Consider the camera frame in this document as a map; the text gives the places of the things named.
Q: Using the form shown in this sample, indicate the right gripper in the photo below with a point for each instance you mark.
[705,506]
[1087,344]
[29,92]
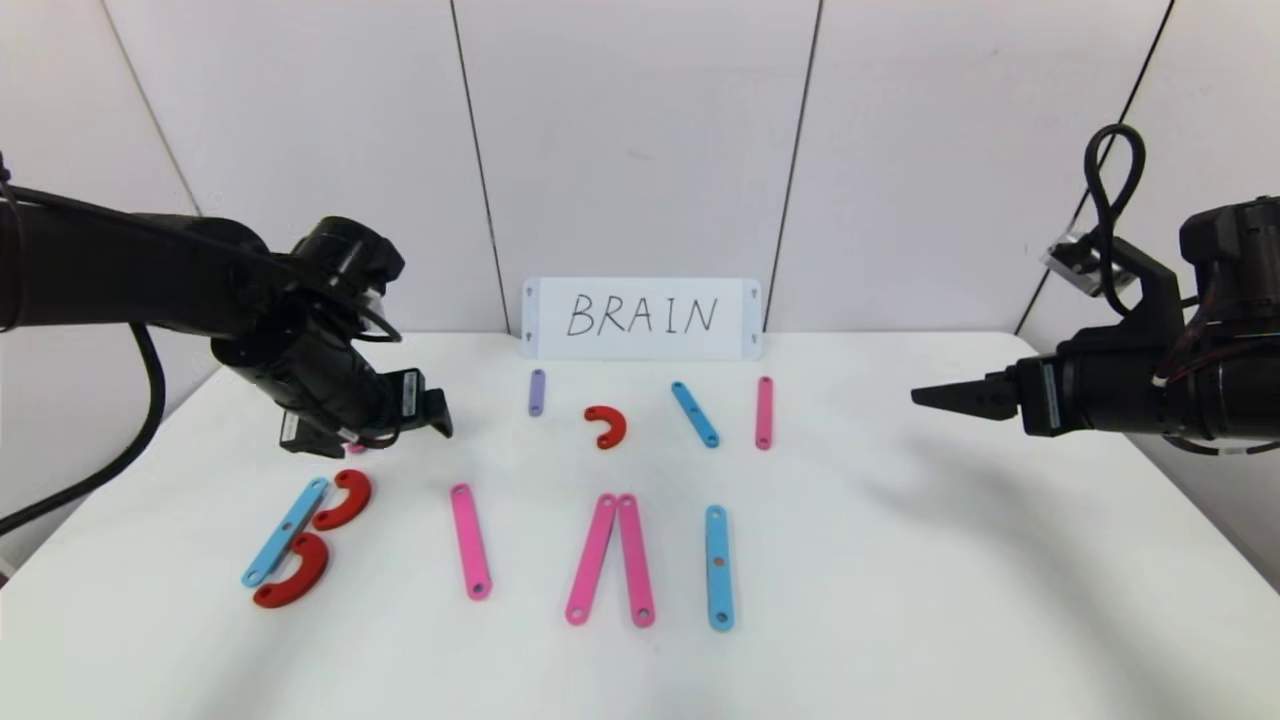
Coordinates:
[1046,396]

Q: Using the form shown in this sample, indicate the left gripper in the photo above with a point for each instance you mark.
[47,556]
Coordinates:
[405,399]

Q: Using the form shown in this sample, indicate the small red arc piece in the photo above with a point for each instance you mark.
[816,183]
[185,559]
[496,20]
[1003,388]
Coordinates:
[618,425]

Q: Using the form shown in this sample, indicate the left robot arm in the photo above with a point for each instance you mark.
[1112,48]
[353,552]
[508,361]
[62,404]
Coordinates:
[100,265]

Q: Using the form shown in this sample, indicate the white BRAIN sign card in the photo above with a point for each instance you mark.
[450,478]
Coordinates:
[640,348]

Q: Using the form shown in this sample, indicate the short purple bar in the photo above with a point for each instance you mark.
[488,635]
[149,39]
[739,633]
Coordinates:
[537,393]

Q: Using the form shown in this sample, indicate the medium red arc piece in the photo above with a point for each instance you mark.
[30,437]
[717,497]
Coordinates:
[357,495]

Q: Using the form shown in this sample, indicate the large red arc piece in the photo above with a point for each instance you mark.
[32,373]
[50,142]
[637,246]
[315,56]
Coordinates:
[310,575]

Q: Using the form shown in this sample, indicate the short pink bar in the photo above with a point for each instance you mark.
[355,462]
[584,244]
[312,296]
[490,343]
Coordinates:
[764,414]

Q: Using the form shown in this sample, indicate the short blue bar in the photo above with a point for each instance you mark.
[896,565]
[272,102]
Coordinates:
[695,414]

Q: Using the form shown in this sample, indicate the long blue bar orange dot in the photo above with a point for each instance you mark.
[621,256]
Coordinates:
[719,585]

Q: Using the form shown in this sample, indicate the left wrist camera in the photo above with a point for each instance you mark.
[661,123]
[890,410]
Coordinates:
[373,299]

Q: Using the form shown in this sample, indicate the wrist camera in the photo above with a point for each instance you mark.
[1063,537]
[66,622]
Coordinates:
[373,299]
[1070,262]

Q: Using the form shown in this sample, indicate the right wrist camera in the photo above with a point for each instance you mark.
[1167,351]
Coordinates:
[1070,262]

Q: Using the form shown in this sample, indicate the black right camera bracket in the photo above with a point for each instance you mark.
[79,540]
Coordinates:
[1150,290]

